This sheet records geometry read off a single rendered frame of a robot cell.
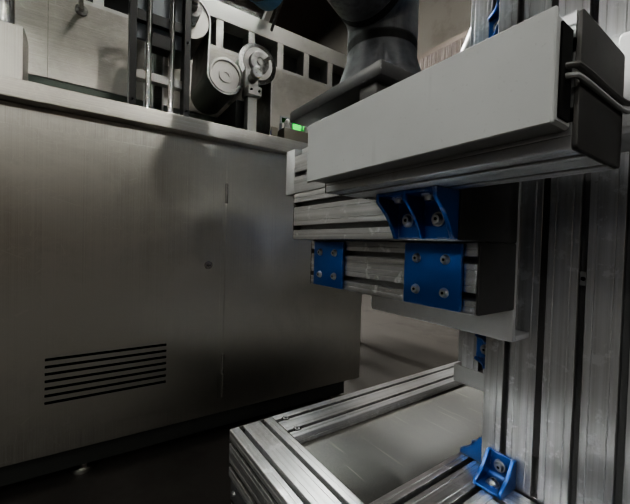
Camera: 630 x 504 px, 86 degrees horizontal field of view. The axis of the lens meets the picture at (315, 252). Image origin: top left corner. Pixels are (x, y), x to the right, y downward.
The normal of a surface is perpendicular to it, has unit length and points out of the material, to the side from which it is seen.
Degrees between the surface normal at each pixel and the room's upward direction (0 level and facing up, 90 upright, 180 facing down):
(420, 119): 90
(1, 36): 90
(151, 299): 90
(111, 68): 90
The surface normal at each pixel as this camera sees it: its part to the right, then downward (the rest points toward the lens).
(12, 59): 0.55, 0.04
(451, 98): -0.82, -0.01
